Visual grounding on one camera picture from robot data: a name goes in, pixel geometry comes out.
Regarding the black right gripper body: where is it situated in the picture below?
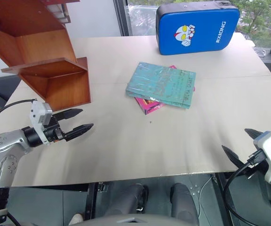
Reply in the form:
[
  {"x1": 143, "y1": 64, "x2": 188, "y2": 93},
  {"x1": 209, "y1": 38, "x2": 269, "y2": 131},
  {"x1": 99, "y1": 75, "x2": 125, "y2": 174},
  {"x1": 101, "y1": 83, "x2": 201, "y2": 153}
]
[{"x1": 237, "y1": 150, "x2": 269, "y2": 181}]

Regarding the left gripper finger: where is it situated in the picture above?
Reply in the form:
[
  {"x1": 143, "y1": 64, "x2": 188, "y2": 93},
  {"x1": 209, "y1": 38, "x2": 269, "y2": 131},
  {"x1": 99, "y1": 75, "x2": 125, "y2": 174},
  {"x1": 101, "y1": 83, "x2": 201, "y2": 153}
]
[
  {"x1": 64, "y1": 123, "x2": 95, "y2": 142},
  {"x1": 53, "y1": 108, "x2": 84, "y2": 121}
]

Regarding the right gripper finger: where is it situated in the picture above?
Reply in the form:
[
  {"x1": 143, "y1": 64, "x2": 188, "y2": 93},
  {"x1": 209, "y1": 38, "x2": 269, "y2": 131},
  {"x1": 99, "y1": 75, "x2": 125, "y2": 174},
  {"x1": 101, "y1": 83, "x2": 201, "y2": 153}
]
[
  {"x1": 244, "y1": 128, "x2": 263, "y2": 142},
  {"x1": 221, "y1": 145, "x2": 244, "y2": 170}
]

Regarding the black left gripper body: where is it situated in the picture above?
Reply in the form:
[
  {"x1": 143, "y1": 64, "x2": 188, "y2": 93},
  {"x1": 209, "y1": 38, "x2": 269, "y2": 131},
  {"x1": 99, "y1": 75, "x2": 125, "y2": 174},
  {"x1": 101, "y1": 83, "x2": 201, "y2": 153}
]
[{"x1": 43, "y1": 115, "x2": 68, "y2": 143}]

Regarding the brown wooden bookshelf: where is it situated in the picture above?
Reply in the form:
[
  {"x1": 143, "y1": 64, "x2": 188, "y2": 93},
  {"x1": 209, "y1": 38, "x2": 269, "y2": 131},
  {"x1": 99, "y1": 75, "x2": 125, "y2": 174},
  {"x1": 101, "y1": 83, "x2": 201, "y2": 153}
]
[{"x1": 0, "y1": 0, "x2": 91, "y2": 111}]

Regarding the pink book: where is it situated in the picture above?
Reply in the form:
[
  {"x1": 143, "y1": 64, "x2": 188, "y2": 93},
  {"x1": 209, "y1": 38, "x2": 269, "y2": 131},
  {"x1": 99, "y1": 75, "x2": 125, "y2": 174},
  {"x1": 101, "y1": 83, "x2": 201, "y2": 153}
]
[{"x1": 135, "y1": 65, "x2": 176, "y2": 116}]

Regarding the teal book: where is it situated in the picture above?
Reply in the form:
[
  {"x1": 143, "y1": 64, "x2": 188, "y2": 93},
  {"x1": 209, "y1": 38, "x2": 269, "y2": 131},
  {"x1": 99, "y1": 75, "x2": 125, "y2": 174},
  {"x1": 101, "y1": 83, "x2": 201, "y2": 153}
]
[{"x1": 125, "y1": 62, "x2": 197, "y2": 110}]

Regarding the black table leg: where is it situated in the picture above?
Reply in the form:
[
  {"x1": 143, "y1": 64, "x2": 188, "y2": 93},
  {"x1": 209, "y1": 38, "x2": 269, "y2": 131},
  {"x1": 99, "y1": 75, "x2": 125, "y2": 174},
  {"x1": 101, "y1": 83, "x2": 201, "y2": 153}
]
[
  {"x1": 84, "y1": 182, "x2": 98, "y2": 222},
  {"x1": 211, "y1": 172, "x2": 235, "y2": 226}
]

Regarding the dark rounded shape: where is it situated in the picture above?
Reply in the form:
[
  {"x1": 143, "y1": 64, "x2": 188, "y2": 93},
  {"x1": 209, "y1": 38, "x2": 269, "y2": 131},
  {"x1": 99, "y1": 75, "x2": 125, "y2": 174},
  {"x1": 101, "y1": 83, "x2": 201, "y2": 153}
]
[
  {"x1": 170, "y1": 183, "x2": 200, "y2": 224},
  {"x1": 104, "y1": 183, "x2": 150, "y2": 217}
]

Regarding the pale shoe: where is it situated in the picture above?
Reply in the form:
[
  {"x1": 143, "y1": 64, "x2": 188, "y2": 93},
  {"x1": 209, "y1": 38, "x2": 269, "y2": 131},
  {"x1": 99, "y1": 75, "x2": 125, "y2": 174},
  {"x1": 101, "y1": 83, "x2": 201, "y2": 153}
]
[{"x1": 69, "y1": 212, "x2": 85, "y2": 226}]

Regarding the grey white box stack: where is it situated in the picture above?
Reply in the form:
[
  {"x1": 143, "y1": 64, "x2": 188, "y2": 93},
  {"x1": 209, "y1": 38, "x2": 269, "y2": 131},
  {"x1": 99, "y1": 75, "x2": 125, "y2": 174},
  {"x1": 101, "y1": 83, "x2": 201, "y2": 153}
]
[{"x1": 40, "y1": 0, "x2": 71, "y2": 24}]

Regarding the grey robot torso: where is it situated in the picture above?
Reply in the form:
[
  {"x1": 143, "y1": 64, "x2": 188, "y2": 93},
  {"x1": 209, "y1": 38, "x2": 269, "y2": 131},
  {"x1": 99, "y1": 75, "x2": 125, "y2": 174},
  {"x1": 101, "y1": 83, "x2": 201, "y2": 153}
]
[{"x1": 71, "y1": 212, "x2": 199, "y2": 226}]

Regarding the blue cartoon kick pad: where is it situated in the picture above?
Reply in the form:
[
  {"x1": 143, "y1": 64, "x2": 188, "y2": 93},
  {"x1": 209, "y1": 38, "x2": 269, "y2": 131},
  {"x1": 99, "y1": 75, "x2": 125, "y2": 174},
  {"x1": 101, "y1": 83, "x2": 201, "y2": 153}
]
[{"x1": 156, "y1": 0, "x2": 240, "y2": 56}]

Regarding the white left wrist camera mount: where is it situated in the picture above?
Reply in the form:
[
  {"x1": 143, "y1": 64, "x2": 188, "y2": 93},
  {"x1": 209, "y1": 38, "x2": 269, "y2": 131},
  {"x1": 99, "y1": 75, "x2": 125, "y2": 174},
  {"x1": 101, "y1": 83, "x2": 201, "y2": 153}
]
[{"x1": 29, "y1": 100, "x2": 54, "y2": 145}]

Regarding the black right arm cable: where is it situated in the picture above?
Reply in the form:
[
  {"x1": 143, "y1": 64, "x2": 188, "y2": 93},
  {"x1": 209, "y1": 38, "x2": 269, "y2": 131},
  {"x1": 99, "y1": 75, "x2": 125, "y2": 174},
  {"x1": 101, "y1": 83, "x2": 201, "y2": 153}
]
[{"x1": 222, "y1": 148, "x2": 271, "y2": 226}]

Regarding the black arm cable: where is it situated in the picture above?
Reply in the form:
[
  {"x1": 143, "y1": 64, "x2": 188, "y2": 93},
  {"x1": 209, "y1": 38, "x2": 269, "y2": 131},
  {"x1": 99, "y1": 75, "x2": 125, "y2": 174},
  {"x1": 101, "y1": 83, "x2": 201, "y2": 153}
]
[
  {"x1": 0, "y1": 98, "x2": 37, "y2": 129},
  {"x1": 222, "y1": 148, "x2": 271, "y2": 226}
]

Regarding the thin white cable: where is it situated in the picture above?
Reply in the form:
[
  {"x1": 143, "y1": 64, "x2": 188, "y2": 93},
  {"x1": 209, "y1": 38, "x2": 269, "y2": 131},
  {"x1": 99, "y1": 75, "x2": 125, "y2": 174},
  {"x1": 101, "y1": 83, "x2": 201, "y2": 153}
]
[{"x1": 197, "y1": 175, "x2": 215, "y2": 214}]

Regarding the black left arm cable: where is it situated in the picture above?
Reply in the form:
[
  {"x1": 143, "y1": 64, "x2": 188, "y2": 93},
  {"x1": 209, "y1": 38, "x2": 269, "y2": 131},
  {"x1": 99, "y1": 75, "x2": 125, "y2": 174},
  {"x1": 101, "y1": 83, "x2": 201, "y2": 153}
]
[{"x1": 0, "y1": 98, "x2": 37, "y2": 129}]

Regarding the dark window frame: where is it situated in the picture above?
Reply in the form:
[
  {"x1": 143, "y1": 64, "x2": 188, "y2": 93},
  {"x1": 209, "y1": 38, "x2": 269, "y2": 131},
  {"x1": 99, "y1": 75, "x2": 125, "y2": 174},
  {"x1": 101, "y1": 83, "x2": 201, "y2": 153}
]
[{"x1": 113, "y1": 0, "x2": 133, "y2": 38}]

